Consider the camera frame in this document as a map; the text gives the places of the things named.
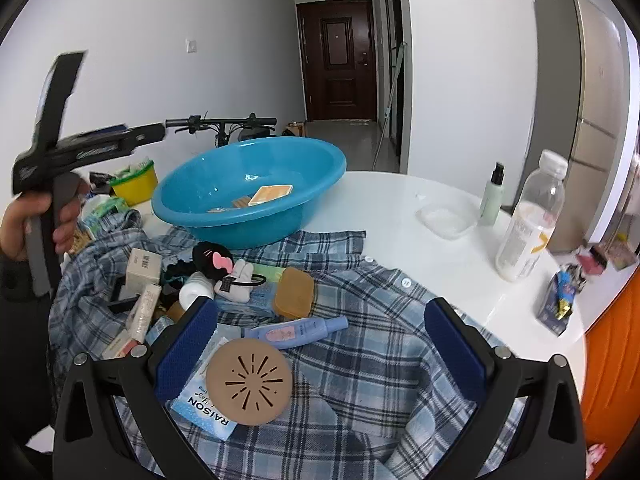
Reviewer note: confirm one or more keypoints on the red white cigarette box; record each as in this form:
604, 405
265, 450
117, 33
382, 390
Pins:
120, 347

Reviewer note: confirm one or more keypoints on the blue plastic basin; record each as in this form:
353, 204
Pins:
210, 175

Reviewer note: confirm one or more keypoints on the white patterned packet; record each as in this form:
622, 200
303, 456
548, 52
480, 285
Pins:
145, 312

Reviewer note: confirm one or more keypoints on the black packet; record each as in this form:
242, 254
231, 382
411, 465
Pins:
100, 180

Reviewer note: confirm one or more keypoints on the pink toy figure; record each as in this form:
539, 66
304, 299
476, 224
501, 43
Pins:
595, 457

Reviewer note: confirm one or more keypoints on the pale green box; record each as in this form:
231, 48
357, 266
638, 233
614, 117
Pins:
270, 275

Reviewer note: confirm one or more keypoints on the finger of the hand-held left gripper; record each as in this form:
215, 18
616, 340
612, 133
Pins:
147, 133
115, 129

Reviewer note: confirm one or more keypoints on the green packet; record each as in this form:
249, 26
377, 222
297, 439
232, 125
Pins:
102, 210

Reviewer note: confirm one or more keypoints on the blue lotion tube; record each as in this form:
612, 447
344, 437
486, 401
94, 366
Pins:
295, 332

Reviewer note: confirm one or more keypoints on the tan rectangular case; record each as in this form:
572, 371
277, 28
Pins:
295, 292

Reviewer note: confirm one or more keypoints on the colourful small box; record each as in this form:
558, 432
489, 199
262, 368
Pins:
600, 257

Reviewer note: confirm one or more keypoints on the light blue box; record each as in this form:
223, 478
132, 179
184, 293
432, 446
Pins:
260, 302
159, 329

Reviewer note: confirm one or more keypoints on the small black box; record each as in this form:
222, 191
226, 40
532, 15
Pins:
120, 305

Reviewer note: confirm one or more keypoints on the clear plastic container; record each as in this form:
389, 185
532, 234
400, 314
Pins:
447, 222

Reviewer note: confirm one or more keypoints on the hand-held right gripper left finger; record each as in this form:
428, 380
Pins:
187, 350

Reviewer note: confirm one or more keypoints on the yellow container with green rim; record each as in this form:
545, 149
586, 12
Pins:
132, 187

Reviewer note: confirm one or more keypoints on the black plush toy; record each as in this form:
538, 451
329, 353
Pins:
210, 257

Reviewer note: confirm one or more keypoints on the blue foil packet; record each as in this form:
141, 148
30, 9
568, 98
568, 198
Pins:
555, 305

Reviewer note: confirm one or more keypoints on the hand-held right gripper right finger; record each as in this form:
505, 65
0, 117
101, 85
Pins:
455, 355

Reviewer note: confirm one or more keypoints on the cardboard box on floor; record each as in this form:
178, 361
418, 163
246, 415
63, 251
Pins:
295, 129

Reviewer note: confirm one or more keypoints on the person's left hand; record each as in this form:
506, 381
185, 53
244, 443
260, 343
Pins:
15, 225

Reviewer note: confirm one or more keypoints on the beige refrigerator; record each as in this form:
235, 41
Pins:
585, 110

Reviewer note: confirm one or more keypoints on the dark brown door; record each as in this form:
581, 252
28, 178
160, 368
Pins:
337, 60

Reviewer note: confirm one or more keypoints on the white desktop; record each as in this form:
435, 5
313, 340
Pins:
400, 200

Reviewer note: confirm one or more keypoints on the blue plaid shirt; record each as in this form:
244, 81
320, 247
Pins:
350, 400

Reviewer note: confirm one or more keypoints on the clear bottle with white cap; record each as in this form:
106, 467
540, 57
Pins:
525, 245

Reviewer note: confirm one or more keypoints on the tan round vented case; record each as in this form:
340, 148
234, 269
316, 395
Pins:
250, 385

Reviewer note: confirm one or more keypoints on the white box with barcode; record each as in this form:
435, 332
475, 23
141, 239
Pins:
142, 272

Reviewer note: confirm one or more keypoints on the dark framed glass door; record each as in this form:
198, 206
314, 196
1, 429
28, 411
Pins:
390, 5

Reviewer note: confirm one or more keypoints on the orange plastic object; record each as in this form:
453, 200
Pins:
615, 370

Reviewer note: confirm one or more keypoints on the white round jar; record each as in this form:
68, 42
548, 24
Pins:
195, 290

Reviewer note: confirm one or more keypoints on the light blue printed carton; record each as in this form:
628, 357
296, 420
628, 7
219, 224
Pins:
200, 407

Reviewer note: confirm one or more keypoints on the white plush piece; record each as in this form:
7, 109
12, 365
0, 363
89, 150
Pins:
242, 275

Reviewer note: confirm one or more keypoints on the white light switch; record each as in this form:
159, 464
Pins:
191, 45

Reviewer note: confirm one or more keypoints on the green spray bottle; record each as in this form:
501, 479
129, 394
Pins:
492, 205

